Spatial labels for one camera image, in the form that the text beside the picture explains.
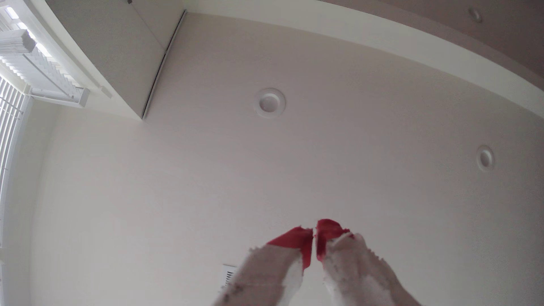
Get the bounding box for white window blinds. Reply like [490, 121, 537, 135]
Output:
[0, 0, 91, 251]

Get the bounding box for white air vent grille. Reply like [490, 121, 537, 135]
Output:
[221, 263, 238, 290]

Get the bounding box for white wall cabinet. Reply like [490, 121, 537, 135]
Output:
[44, 0, 188, 120]

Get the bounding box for white ceiling beam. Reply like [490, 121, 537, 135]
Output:
[183, 0, 544, 120]

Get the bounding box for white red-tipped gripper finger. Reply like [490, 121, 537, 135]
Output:
[212, 226, 314, 306]
[316, 218, 422, 306]

